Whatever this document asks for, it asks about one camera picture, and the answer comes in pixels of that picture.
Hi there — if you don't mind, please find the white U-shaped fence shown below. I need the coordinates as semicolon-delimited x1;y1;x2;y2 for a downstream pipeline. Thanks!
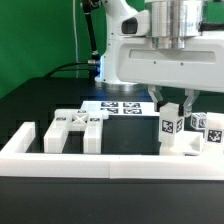
0;122;224;180

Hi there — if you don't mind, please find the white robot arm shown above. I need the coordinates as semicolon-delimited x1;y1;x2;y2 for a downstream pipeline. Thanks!
82;0;224;117

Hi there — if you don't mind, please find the white sheet with tags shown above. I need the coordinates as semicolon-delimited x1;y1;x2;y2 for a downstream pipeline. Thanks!
81;101;159;117

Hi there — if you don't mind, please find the black cable bundle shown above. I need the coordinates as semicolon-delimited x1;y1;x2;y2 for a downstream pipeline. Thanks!
44;9;101;79

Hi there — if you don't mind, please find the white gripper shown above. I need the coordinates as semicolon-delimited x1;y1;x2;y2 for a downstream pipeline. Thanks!
115;34;224;117

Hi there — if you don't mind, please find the white thin cable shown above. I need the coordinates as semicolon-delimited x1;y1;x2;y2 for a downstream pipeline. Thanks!
72;0;80;79

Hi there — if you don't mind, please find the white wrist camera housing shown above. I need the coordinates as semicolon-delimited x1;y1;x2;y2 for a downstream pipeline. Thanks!
119;10;150;37

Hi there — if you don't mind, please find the white chair back frame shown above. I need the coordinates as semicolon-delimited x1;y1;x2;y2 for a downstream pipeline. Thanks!
44;109;109;154

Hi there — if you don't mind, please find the white chair seat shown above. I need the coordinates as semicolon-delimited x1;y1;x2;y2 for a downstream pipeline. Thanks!
159;131;224;156

